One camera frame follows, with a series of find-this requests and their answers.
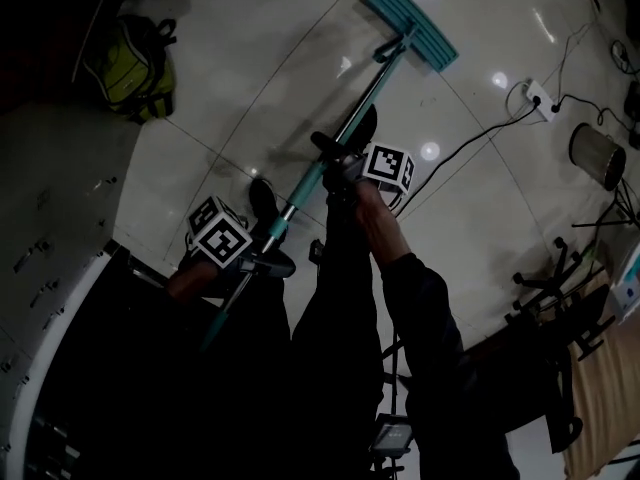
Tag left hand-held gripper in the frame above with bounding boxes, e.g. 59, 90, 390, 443
185, 195, 297, 279

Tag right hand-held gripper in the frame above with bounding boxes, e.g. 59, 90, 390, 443
310, 131, 416, 204

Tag teal mop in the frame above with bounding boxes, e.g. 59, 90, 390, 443
199, 0, 460, 352

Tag person's left forearm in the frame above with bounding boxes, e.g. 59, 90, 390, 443
167, 260, 226, 302

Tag person's right forearm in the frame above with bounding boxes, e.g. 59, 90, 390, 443
352, 182, 451, 319

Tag person's left black shoe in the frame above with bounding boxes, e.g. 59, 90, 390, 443
248, 178, 287, 242

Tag person's black trousers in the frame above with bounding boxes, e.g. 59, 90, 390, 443
214, 177, 401, 480

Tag black waist-mounted device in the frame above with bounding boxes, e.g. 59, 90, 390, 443
369, 414, 415, 458

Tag yellow-green backpack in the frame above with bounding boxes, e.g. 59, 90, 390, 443
82, 13, 177, 125

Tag white power strip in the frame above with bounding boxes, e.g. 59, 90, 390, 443
522, 80, 560, 123

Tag grey metal locker cabinet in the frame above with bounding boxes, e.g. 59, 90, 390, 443
0, 102, 141, 480

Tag metal mesh waste bin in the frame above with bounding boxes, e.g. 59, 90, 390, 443
568, 122, 627, 192

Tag black office chair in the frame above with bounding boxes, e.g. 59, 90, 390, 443
503, 236, 616, 364

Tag black tripod stand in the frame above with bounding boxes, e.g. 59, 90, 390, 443
572, 177, 640, 229

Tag white and blue carton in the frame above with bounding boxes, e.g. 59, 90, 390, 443
612, 242, 640, 324

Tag long black power cable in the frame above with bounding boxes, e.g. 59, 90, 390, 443
394, 100, 539, 219

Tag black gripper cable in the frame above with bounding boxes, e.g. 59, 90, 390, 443
382, 332, 404, 419

